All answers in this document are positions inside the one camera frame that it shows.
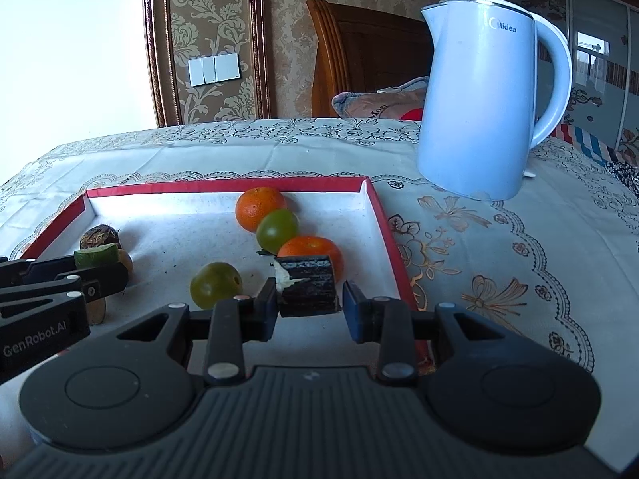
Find pink pillow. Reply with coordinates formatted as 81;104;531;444
332;76;430;121

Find white electric kettle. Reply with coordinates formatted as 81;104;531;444
416;0;572;202

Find red shallow cardboard box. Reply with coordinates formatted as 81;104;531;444
20;176;435;375

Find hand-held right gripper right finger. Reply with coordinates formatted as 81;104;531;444
342;280;550;386

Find green cucumber piece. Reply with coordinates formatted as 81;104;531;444
74;243;121;269

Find dark floral cloth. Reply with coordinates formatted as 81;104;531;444
606;158;639;196

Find white lace tablecloth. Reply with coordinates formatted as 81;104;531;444
0;117;639;470

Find striped blanket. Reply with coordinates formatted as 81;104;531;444
552;122;625;168

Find orange mandarin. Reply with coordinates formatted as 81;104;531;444
277;236;344;285
236;186;288;233

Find white wall light switch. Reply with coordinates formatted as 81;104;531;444
189;54;239;85

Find wooden bed headboard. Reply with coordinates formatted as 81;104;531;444
306;0;433;119

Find floral glass wardrobe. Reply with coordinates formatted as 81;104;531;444
499;0;639;165

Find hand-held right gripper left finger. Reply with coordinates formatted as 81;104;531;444
85;279;279;386

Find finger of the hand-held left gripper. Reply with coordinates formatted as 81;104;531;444
0;262;131;306
0;254;77;287

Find brown wall moulding frame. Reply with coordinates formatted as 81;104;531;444
142;0;273;128

